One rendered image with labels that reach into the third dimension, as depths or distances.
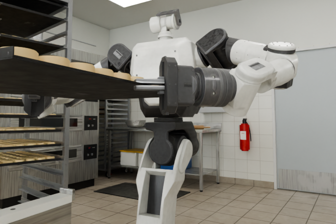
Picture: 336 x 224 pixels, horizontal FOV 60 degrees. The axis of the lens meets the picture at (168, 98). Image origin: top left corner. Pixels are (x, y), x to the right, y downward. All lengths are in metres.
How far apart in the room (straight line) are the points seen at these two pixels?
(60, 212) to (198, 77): 0.36
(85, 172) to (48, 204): 4.19
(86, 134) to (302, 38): 3.52
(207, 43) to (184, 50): 0.09
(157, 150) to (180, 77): 0.56
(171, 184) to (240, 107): 0.47
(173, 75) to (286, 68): 0.35
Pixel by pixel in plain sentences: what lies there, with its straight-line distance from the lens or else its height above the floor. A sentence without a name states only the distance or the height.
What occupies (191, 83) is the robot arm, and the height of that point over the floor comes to 1.10.
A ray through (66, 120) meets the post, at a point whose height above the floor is 1.02.
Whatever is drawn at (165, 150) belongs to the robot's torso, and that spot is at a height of 0.91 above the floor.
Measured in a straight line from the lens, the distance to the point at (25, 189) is 2.53.
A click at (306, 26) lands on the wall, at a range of 4.83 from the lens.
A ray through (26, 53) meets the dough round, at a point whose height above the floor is 1.11.
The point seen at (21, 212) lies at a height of 0.90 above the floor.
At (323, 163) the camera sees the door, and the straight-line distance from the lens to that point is 4.68.
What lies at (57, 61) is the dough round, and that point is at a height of 1.11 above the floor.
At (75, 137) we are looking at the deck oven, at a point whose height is 0.77.
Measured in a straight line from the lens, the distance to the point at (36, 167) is 2.34.
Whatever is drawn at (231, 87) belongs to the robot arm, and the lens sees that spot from 0.64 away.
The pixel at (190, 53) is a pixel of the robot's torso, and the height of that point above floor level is 1.27.
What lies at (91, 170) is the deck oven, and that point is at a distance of 4.76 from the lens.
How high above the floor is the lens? 1.02
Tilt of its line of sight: 4 degrees up
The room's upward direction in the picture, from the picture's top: straight up
